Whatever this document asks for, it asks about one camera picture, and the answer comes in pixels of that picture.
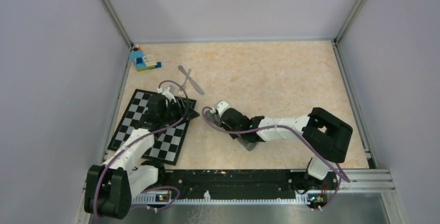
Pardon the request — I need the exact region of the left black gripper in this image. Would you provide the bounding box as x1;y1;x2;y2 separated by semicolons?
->
160;96;200;126

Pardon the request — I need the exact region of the silver fork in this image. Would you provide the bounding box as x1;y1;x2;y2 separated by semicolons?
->
178;68;191;95

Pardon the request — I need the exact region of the grey cloth napkin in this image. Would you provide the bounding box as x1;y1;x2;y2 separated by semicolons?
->
204;109;263;151

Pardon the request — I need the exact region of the silver table knife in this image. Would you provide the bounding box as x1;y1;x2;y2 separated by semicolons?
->
177;65;205;95

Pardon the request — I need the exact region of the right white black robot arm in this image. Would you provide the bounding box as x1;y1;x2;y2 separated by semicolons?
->
206;102;353;189

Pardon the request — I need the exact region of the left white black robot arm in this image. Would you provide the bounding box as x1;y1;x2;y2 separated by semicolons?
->
84;92;199;219

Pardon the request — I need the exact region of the black white checkerboard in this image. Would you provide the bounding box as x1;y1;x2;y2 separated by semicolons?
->
107;89;190;165

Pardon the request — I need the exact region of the colourful toy brick block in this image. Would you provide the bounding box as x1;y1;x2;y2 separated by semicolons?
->
129;45;162;72

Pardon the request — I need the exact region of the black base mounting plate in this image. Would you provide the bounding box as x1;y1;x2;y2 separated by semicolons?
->
154;169;338;200

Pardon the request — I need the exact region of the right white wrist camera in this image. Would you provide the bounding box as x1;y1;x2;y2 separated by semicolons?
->
210;101;230;117

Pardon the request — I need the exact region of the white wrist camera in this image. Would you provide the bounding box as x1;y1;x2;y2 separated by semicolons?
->
210;101;230;117
157;86;176;105

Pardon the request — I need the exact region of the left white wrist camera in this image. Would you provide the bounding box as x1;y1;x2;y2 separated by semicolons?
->
157;86;176;105

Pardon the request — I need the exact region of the grey slotted cable duct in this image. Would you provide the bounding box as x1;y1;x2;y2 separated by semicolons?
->
132;190;311;206

